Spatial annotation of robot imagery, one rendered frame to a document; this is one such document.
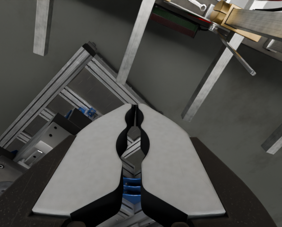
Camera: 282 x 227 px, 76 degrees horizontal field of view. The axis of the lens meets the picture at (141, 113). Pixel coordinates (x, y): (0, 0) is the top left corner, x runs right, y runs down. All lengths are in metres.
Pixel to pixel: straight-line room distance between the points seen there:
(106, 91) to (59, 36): 0.50
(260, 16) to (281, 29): 0.07
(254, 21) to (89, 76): 1.02
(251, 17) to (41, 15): 0.50
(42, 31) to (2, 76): 1.22
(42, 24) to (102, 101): 0.83
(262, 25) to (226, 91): 1.29
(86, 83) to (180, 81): 0.73
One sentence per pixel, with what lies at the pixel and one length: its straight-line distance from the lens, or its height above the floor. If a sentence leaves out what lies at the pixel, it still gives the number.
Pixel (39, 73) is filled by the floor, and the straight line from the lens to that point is 1.64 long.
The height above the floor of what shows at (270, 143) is 0.95.
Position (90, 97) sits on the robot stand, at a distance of 1.34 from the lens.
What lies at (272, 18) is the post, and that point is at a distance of 0.41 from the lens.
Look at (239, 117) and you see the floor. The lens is 1.89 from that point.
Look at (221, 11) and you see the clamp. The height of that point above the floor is 0.86.
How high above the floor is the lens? 1.37
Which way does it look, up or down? 58 degrees down
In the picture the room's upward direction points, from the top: 178 degrees clockwise
